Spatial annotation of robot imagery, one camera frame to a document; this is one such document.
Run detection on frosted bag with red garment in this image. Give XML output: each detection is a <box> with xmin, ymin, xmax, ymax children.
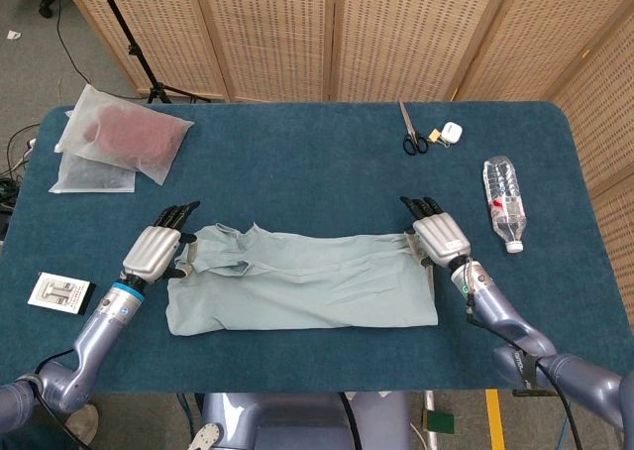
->
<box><xmin>53</xmin><ymin>83</ymin><xmax>195</xmax><ymax>187</ymax></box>

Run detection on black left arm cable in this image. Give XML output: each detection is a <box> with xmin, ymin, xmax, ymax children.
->
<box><xmin>29</xmin><ymin>349</ymin><xmax>83</xmax><ymax>450</ymax></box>

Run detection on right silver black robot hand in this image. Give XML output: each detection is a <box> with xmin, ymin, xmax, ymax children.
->
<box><xmin>399</xmin><ymin>195</ymin><xmax>472</xmax><ymax>268</ymax></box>

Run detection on black floor cable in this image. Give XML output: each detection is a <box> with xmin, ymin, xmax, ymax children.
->
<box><xmin>54</xmin><ymin>0</ymin><xmax>150</xmax><ymax>100</ymax></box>

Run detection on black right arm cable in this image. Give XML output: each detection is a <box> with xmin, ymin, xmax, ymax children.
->
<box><xmin>465</xmin><ymin>290</ymin><xmax>584</xmax><ymax>450</ymax></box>

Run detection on small black white box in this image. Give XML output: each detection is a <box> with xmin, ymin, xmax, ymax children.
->
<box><xmin>27</xmin><ymin>271</ymin><xmax>97</xmax><ymax>316</ymax></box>

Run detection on blue-grey robot torso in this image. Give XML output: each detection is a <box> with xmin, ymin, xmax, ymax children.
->
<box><xmin>200</xmin><ymin>392</ymin><xmax>413</xmax><ymax>450</ymax></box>

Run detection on grey shoe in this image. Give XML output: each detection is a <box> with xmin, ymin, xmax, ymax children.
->
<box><xmin>63</xmin><ymin>402</ymin><xmax>100</xmax><ymax>444</ymax></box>

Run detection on black torso cable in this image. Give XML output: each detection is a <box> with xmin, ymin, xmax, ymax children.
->
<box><xmin>338</xmin><ymin>393</ymin><xmax>362</xmax><ymax>450</ymax></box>

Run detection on tangled floor cables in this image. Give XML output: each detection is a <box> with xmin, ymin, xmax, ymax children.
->
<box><xmin>0</xmin><ymin>122</ymin><xmax>41</xmax><ymax>213</ymax></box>

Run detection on metal table leg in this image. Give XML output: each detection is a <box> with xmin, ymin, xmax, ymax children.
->
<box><xmin>423</xmin><ymin>391</ymin><xmax>440</xmax><ymax>450</ymax></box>

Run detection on green block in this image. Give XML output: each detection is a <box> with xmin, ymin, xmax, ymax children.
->
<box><xmin>426</xmin><ymin>409</ymin><xmax>456</xmax><ymax>435</ymax></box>

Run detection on blue cable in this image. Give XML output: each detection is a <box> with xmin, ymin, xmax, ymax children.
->
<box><xmin>176</xmin><ymin>393</ymin><xmax>199</xmax><ymax>444</ymax></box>

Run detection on light green t-shirt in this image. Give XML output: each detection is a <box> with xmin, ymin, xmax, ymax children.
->
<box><xmin>165</xmin><ymin>223</ymin><xmax>440</xmax><ymax>336</ymax></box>

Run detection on white perforated bracket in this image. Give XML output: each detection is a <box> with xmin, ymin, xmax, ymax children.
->
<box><xmin>186</xmin><ymin>422</ymin><xmax>225</xmax><ymax>450</ymax></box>

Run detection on blue carpeted table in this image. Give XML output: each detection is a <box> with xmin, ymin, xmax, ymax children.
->
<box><xmin>0</xmin><ymin>101</ymin><xmax>634</xmax><ymax>395</ymax></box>

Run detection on yellow floor tape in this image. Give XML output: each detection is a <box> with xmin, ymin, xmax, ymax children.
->
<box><xmin>484</xmin><ymin>389</ymin><xmax>507</xmax><ymax>450</ymax></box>

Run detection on clear plastic water bottle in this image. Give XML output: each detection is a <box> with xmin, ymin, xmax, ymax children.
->
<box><xmin>482</xmin><ymin>155</ymin><xmax>527</xmax><ymax>254</ymax></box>

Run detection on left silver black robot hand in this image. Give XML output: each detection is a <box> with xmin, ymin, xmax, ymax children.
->
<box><xmin>120</xmin><ymin>200</ymin><xmax>202</xmax><ymax>283</ymax></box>

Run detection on black-handled scissors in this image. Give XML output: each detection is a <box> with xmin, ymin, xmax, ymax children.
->
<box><xmin>398</xmin><ymin>100</ymin><xmax>429</xmax><ymax>156</ymax></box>

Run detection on black tripod stand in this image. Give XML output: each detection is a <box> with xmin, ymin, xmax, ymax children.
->
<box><xmin>91</xmin><ymin>0</ymin><xmax>212</xmax><ymax>105</ymax></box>

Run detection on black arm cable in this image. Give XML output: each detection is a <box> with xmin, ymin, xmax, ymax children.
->
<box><xmin>465</xmin><ymin>290</ymin><xmax>584</xmax><ymax>450</ymax></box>
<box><xmin>29</xmin><ymin>349</ymin><xmax>83</xmax><ymax>450</ymax></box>

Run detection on frosted bag with dark garment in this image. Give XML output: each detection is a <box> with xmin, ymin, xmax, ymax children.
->
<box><xmin>48</xmin><ymin>152</ymin><xmax>136</xmax><ymax>194</ymax></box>

